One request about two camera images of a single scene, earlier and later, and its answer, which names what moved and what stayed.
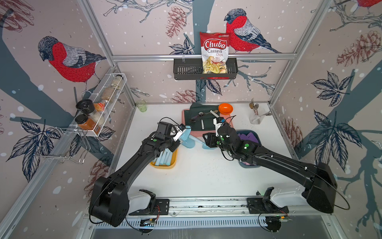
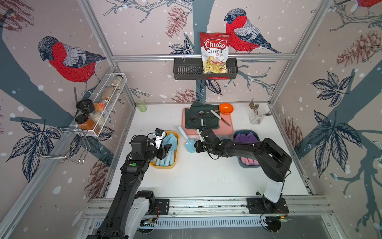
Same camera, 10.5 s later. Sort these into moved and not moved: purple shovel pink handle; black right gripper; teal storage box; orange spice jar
Moved: black right gripper
Not moved: orange spice jar; purple shovel pink handle; teal storage box
